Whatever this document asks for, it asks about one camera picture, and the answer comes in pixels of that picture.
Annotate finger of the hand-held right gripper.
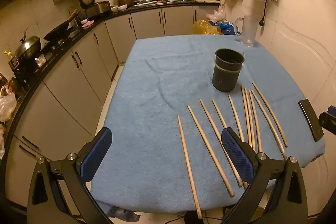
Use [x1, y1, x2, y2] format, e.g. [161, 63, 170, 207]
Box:
[318, 105, 336, 135]

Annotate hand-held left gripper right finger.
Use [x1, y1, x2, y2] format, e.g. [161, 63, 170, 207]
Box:
[221, 127, 308, 224]

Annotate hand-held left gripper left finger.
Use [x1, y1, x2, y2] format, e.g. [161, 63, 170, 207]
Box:
[26, 127, 113, 224]

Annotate wooden chopstick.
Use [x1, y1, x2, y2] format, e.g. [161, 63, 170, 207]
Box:
[248, 91, 263, 153]
[177, 115, 202, 219]
[228, 95, 245, 143]
[187, 105, 235, 198]
[252, 82, 289, 148]
[212, 99, 248, 189]
[251, 90, 287, 161]
[241, 85, 255, 150]
[199, 99, 243, 188]
[245, 88, 257, 151]

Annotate black chopstick holder cup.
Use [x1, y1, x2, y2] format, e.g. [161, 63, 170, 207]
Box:
[212, 49, 245, 92]

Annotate beige lower cabinets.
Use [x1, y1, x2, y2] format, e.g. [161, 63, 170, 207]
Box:
[5, 5, 221, 214]

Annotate blue table cloth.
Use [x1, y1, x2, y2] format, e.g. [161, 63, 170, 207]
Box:
[91, 34, 326, 216]

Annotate crumpled plastic bag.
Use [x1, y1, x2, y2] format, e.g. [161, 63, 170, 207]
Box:
[0, 85, 17, 122]

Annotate gas stove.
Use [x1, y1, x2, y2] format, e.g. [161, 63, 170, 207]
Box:
[8, 38, 76, 77]

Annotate blue plastic bag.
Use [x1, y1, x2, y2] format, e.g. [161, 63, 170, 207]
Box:
[210, 21, 240, 36]

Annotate black wok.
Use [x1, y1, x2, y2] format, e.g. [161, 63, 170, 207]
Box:
[43, 20, 79, 42]

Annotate yellow plastic bag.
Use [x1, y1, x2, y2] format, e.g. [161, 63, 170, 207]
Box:
[193, 20, 222, 35]

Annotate white plastic bag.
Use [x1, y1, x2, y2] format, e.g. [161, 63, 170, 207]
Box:
[206, 5, 226, 22]

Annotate rice cooker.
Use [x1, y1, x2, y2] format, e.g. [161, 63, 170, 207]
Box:
[79, 0, 111, 18]

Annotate black kitchen countertop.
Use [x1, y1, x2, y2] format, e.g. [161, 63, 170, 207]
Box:
[0, 0, 221, 151]

